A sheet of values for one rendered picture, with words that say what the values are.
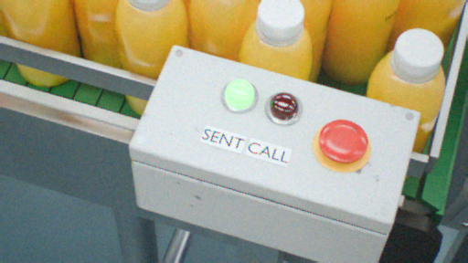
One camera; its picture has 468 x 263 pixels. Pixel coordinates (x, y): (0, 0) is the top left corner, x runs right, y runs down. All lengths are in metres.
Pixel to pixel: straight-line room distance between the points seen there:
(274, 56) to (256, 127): 0.12
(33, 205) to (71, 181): 0.88
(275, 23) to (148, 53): 0.13
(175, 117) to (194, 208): 0.08
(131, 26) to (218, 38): 0.08
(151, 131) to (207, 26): 0.17
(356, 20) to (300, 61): 0.10
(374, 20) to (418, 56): 0.12
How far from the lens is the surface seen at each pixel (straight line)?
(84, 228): 1.89
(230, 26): 0.83
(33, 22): 0.88
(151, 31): 0.82
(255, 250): 0.84
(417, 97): 0.79
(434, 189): 0.93
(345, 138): 0.68
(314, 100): 0.71
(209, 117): 0.70
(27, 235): 1.90
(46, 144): 1.00
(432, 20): 0.91
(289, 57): 0.80
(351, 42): 0.91
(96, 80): 0.89
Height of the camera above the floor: 1.69
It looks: 58 degrees down
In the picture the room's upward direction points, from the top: 2 degrees clockwise
